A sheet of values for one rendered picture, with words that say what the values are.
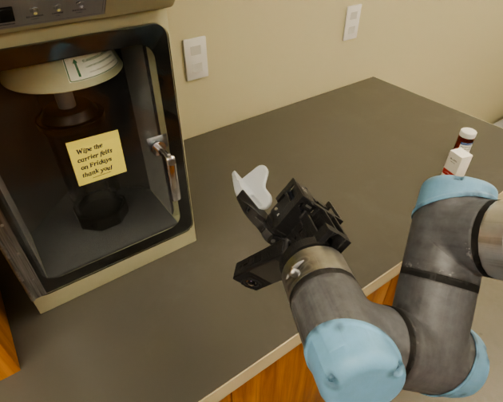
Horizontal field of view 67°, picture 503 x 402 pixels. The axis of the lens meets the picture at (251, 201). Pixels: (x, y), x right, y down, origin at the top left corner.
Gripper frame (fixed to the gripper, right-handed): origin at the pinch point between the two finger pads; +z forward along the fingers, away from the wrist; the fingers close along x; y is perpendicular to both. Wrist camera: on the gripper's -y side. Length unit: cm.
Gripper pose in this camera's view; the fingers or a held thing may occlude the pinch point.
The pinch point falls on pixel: (268, 198)
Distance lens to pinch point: 62.0
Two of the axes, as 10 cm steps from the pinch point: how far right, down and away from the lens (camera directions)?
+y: 5.9, -7.4, -3.2
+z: -1.5, -4.9, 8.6
